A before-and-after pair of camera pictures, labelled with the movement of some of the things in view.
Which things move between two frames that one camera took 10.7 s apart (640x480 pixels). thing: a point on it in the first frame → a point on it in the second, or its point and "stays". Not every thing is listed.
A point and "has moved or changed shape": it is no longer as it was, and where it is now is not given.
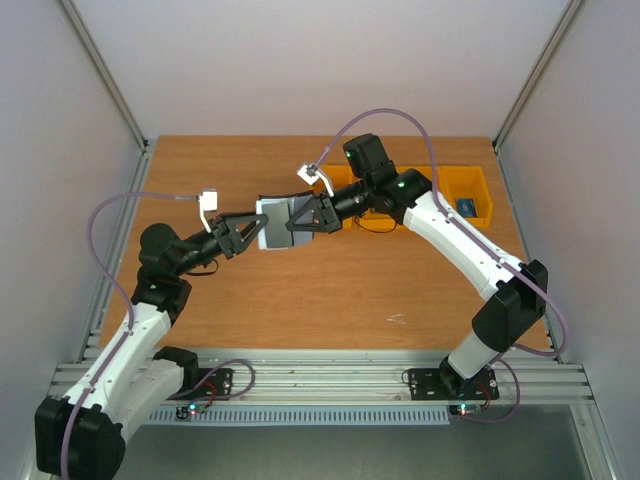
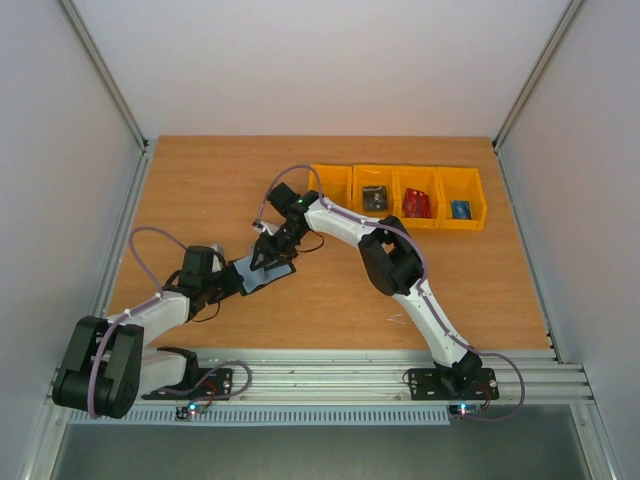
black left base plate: [221, 379] stays
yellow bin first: [337, 174] stays
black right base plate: [430, 384] stays
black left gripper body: [228, 245] → [228, 288]
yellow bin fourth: [467, 182] stays
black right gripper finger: [316, 226] → [258, 259]
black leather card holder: [279, 207] has moved or changed shape
